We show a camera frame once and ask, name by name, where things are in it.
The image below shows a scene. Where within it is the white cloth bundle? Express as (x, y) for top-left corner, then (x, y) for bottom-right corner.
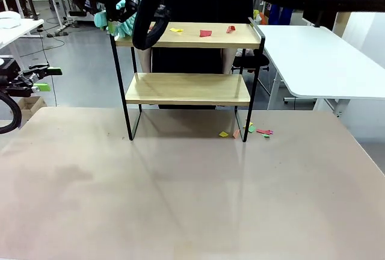
(0, 11), (21, 29)

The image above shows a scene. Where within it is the person's right forearm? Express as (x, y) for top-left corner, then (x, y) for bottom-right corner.
(140, 48), (153, 73)

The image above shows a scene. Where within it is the person's left forearm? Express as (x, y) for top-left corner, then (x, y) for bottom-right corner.
(222, 48), (236, 75)

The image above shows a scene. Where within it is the black office chair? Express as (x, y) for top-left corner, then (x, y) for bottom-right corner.
(231, 49), (271, 76)

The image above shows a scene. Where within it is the white panel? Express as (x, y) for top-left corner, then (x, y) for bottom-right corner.
(342, 10), (385, 70)

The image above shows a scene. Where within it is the person's torso in black shirt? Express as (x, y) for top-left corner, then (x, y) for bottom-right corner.
(141, 0), (255, 110)

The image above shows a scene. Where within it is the open cardboard box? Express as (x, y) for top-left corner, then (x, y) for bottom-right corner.
(17, 96), (48, 122)

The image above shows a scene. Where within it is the black monitor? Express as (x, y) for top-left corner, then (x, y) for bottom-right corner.
(302, 7), (337, 31)

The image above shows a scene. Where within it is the white side table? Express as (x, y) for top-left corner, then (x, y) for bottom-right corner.
(0, 17), (45, 62)

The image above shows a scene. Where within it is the bystander in blue trousers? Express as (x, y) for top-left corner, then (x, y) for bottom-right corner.
(268, 4), (295, 26)

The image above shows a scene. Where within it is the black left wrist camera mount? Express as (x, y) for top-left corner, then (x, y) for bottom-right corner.
(0, 57), (21, 78)

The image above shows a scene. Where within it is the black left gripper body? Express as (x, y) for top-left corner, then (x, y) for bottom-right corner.
(0, 70), (40, 98)

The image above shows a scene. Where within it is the two-tier wood and black shelf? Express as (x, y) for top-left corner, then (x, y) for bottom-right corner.
(109, 16), (266, 143)

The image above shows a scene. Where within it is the light wooden board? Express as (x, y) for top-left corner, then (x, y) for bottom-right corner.
(335, 11), (351, 29)

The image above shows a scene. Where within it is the teal chenille duster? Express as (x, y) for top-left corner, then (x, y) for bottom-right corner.
(93, 0), (142, 40)

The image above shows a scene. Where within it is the large white desk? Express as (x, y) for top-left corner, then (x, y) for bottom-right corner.
(257, 24), (385, 116)

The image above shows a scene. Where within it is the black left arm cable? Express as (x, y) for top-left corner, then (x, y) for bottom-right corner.
(0, 91), (23, 135)

